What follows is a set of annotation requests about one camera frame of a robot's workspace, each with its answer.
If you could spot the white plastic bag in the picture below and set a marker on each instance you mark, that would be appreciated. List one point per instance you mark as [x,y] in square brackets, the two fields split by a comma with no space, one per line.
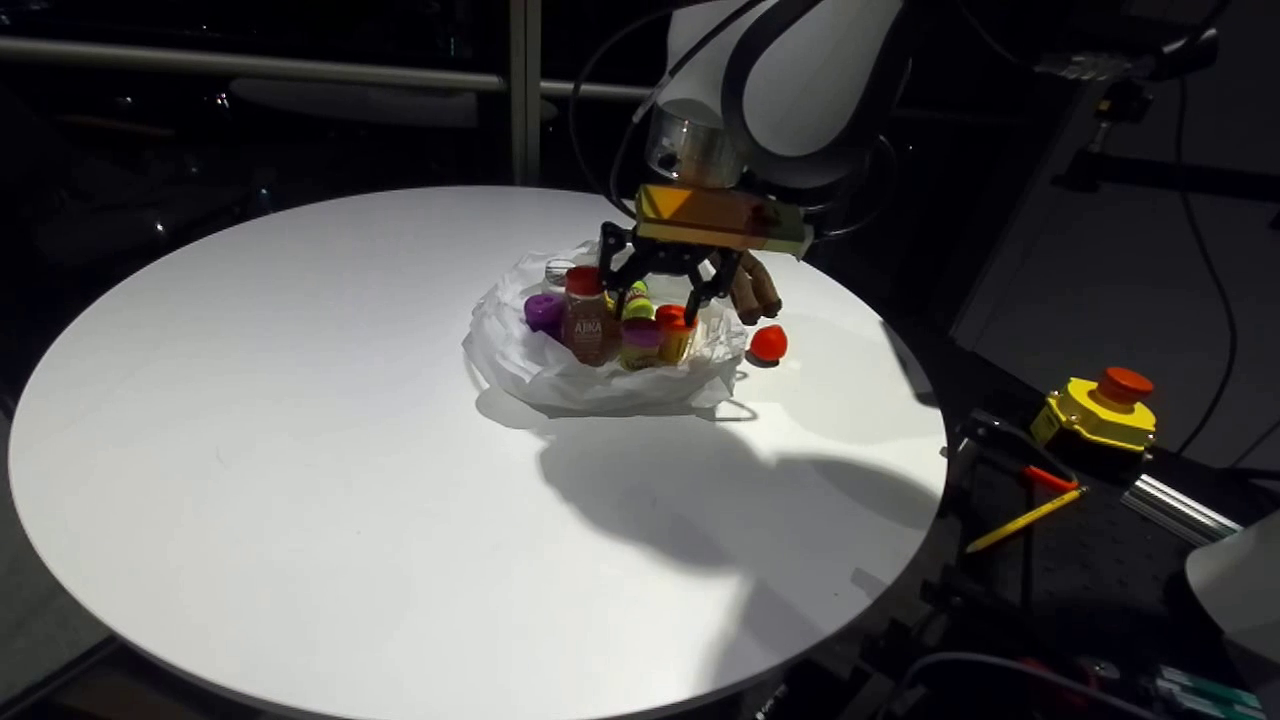
[540,373]

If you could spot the pink lid play-doh tub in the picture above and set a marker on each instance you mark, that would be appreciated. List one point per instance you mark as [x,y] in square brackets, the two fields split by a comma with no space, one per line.
[642,342]

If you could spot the orange lid play-doh tub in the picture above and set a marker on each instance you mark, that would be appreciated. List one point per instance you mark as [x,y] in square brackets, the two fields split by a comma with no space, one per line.
[679,334]

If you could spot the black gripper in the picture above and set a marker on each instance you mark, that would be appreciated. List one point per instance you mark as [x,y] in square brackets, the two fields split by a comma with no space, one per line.
[706,265]

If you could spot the yellow wrist camera box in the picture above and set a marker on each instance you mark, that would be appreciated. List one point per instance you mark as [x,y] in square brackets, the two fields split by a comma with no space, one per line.
[715,216]

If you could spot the metal railing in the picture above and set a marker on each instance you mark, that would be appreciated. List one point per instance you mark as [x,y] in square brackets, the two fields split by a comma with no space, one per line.
[475,77]

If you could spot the yellow emergency stop button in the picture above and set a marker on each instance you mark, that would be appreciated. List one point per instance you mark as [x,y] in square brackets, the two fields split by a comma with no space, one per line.
[1109,411]

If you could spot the brown plush dog toy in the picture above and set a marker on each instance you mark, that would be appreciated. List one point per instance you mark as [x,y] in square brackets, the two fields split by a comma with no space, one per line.
[752,290]

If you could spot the purple play-doh tub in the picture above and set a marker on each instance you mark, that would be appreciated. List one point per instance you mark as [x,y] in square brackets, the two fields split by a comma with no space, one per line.
[545,311]

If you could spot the teal lid play-doh tub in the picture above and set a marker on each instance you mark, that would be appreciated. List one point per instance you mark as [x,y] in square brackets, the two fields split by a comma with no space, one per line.
[636,303]

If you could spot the small red lid tub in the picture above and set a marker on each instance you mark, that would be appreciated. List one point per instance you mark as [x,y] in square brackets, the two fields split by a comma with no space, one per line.
[771,344]

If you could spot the spice jar with red lid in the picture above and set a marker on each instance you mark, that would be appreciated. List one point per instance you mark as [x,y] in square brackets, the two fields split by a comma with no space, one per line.
[590,325]

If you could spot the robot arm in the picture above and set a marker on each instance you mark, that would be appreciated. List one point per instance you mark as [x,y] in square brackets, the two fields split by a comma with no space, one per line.
[767,130]

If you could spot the yellow pencil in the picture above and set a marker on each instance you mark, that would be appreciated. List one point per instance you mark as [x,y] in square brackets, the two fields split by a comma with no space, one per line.
[1024,522]

